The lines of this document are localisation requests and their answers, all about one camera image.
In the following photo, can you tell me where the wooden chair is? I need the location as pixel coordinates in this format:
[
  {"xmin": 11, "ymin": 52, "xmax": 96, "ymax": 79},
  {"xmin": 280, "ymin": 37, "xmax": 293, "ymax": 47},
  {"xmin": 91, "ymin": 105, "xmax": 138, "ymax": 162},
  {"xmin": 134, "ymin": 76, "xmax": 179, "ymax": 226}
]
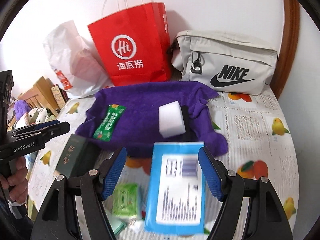
[{"xmin": 18, "ymin": 77, "xmax": 60, "ymax": 116}]

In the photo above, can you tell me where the dark green gold tea box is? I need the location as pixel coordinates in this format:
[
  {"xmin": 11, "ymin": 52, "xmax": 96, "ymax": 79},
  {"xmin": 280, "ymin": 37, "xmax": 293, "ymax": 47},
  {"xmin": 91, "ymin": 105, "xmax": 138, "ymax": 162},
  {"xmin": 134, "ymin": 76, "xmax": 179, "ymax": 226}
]
[{"xmin": 56, "ymin": 134, "xmax": 100, "ymax": 178}]

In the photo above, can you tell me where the fruit print tablecloth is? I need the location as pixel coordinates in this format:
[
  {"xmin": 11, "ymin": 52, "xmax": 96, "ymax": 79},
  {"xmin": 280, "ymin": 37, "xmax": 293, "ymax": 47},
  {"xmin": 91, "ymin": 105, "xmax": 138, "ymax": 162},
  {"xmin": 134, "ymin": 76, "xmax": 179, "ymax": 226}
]
[{"xmin": 28, "ymin": 85, "xmax": 299, "ymax": 239}]

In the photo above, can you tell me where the black watch strap with holes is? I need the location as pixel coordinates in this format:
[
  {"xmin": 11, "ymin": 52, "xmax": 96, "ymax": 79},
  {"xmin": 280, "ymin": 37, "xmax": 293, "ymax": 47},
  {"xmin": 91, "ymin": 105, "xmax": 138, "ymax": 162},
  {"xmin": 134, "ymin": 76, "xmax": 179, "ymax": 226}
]
[{"xmin": 180, "ymin": 105, "xmax": 198, "ymax": 143}]

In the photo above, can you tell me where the plush toys pile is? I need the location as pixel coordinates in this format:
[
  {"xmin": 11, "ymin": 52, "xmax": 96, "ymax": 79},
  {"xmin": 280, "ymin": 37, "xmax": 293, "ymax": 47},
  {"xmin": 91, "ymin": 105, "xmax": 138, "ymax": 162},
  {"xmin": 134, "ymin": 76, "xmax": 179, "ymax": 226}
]
[{"xmin": 7, "ymin": 100, "xmax": 56, "ymax": 131}]

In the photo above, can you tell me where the beige Nike pouch bag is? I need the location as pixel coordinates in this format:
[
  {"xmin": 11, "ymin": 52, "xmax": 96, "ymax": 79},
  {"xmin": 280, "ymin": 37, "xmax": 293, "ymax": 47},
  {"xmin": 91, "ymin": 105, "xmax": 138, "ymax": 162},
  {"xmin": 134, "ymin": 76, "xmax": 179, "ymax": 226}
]
[{"xmin": 169, "ymin": 30, "xmax": 278, "ymax": 95}]

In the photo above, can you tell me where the white Miniso plastic bag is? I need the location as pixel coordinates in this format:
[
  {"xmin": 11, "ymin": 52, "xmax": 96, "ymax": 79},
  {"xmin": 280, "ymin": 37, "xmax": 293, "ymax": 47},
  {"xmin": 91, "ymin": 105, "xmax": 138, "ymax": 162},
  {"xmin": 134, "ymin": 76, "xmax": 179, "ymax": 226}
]
[{"xmin": 44, "ymin": 21, "xmax": 113, "ymax": 98}]

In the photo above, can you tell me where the white sponge block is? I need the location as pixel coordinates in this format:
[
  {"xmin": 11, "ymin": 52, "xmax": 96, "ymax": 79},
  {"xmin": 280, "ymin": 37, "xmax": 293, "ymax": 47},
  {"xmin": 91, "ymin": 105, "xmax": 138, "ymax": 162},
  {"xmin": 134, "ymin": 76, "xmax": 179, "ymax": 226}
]
[{"xmin": 159, "ymin": 101, "xmax": 185, "ymax": 138}]

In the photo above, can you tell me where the left hand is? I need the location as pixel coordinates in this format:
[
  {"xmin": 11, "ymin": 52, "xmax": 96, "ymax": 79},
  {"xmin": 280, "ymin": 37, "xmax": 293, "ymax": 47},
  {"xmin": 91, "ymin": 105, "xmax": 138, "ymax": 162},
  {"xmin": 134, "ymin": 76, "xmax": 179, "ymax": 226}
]
[{"xmin": 1, "ymin": 156, "xmax": 28, "ymax": 204}]

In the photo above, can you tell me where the purple towel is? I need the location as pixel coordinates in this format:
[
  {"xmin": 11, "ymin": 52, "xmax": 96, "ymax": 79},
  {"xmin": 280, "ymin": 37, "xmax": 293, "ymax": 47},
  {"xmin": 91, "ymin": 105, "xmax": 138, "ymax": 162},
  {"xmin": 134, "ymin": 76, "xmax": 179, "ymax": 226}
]
[{"xmin": 75, "ymin": 81, "xmax": 228, "ymax": 158}]

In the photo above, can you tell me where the blue tissue pack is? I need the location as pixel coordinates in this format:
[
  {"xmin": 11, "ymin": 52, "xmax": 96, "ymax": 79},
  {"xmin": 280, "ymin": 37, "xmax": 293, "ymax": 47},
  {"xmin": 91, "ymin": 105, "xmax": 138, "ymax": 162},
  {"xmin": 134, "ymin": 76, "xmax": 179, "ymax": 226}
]
[{"xmin": 145, "ymin": 142, "xmax": 205, "ymax": 235}]

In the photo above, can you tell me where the red Haidilao paper bag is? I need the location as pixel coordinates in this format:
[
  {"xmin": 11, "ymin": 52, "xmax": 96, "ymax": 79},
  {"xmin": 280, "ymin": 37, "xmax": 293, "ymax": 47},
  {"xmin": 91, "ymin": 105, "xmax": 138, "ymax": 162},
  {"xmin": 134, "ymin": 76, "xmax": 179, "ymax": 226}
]
[{"xmin": 88, "ymin": 2, "xmax": 172, "ymax": 86}]

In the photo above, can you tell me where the green wet wipes pack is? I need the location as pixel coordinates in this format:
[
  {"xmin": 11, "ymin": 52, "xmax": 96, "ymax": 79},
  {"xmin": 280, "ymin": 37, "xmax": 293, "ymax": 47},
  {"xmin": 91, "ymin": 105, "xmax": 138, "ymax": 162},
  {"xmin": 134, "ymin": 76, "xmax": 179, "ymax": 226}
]
[{"xmin": 112, "ymin": 183, "xmax": 141, "ymax": 220}]

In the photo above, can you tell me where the green snack packet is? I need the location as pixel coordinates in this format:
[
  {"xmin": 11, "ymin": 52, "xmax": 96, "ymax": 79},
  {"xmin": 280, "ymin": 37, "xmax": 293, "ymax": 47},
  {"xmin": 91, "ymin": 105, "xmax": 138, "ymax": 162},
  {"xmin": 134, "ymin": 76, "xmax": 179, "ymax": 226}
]
[{"xmin": 93, "ymin": 104, "xmax": 126, "ymax": 141}]

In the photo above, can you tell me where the brown wooden door frame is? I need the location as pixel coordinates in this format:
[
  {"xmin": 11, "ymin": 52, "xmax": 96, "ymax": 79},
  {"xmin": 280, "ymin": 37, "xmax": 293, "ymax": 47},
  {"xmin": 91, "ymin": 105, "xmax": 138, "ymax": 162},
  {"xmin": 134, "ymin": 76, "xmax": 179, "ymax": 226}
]
[{"xmin": 270, "ymin": 0, "xmax": 300, "ymax": 99}]

